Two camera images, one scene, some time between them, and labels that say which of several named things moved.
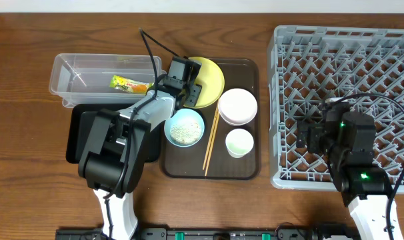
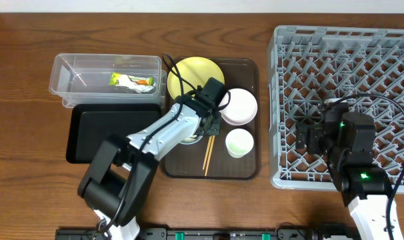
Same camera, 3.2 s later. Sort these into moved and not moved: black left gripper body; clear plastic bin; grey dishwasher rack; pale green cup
Moved: black left gripper body
Not moved: clear plastic bin; pale green cup; grey dishwasher rack
